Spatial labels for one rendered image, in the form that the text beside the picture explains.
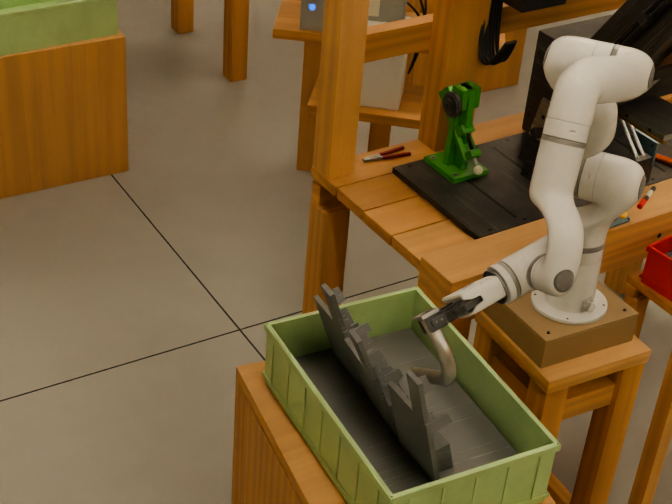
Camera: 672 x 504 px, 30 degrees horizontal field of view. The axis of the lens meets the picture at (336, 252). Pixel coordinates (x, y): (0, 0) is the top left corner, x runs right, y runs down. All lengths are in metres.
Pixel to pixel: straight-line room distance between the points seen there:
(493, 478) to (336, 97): 1.31
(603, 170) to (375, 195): 0.88
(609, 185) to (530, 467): 0.68
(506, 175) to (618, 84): 1.19
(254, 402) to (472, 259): 0.74
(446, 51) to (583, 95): 1.25
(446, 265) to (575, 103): 0.92
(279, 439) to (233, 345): 1.55
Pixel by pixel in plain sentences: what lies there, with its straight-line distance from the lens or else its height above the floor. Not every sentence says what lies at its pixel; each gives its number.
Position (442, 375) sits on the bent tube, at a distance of 2.51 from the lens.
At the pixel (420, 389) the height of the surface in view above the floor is 1.14.
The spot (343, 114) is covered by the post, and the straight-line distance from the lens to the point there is 3.55.
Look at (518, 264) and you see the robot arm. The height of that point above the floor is 1.36.
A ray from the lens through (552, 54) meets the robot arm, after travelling 2.66.
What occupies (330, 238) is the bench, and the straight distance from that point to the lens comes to 3.76.
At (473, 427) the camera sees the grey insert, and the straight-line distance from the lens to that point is 2.88.
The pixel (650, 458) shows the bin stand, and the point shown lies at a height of 0.30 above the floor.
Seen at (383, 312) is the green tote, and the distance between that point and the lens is 3.07.
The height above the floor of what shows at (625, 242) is 0.84.
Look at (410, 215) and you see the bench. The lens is 3.51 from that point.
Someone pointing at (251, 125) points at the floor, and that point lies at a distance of 5.75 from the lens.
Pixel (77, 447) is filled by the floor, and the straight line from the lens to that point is 4.02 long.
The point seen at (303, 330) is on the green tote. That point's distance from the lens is 2.98.
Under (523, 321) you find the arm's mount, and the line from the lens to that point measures 3.08.
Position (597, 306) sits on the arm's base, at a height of 0.94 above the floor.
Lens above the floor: 2.74
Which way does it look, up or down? 34 degrees down
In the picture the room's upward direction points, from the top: 5 degrees clockwise
